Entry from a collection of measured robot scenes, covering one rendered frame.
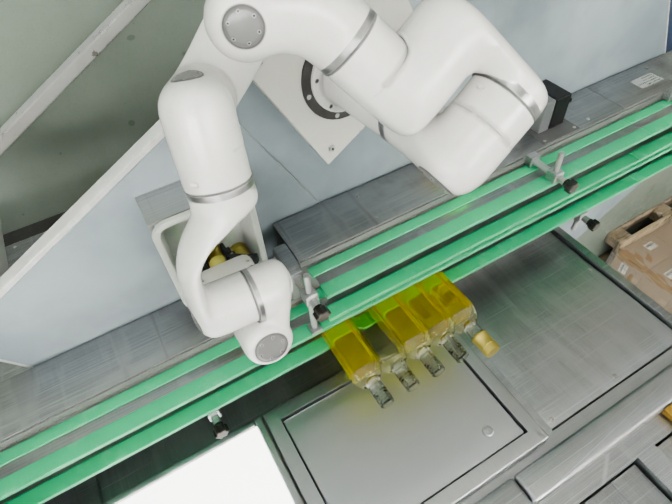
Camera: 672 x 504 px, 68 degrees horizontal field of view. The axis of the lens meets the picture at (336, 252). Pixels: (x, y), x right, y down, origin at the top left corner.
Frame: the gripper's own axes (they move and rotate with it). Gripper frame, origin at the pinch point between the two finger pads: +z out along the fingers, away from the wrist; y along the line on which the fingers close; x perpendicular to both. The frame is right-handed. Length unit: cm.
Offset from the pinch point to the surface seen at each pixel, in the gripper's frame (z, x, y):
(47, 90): 56, 26, -16
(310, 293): -14.8, -5.5, 11.6
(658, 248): 113, -230, 348
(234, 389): -8.5, -24.2, -6.8
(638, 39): 4, 7, 119
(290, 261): -5.4, -3.9, 12.2
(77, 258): 3.2, 8.9, -21.0
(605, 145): -12, -7, 90
